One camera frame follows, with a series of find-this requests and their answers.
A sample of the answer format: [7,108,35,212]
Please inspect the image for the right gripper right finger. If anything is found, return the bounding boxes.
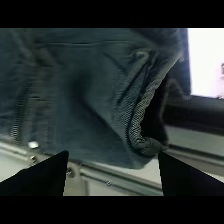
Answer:
[157,151,224,197]

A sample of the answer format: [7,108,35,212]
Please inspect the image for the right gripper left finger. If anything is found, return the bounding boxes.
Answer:
[0,149,70,197]

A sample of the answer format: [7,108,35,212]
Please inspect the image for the blue jeans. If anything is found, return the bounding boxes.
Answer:
[0,27,192,170]

